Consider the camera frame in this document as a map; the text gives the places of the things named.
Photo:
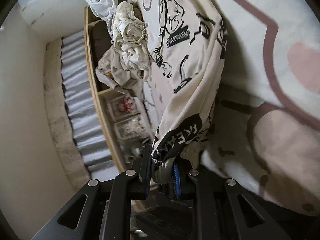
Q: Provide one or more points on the wooden bedside shelf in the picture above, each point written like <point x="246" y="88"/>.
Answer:
<point x="105" y="120"/>

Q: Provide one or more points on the white crumpled garment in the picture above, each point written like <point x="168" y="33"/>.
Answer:
<point x="100" y="0"/>

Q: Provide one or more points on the clear storage boxes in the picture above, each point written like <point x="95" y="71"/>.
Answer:
<point x="131" y="128"/>

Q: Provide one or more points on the plain beige crumpled garment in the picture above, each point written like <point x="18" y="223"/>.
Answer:
<point x="117" y="72"/>

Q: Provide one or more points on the white pleated curtain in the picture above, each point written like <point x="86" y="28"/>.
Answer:
<point x="77" y="100"/>

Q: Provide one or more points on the cream printed crumpled garment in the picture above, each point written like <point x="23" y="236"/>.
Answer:
<point x="127" y="30"/>

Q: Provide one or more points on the framed picture red flowers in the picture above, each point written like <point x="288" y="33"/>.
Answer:
<point x="123" y="107"/>

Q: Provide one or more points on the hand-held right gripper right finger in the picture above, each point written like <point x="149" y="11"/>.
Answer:
<point x="176" y="180"/>

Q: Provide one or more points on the beige curtain valance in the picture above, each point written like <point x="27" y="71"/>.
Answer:
<point x="55" y="110"/>

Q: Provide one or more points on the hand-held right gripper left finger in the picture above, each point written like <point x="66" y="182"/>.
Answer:
<point x="147" y="180"/>

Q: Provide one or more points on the pink bear print blanket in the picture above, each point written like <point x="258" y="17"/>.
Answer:
<point x="287" y="17"/>

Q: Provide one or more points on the cream bear print garment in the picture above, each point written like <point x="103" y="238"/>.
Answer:
<point x="190" y="62"/>

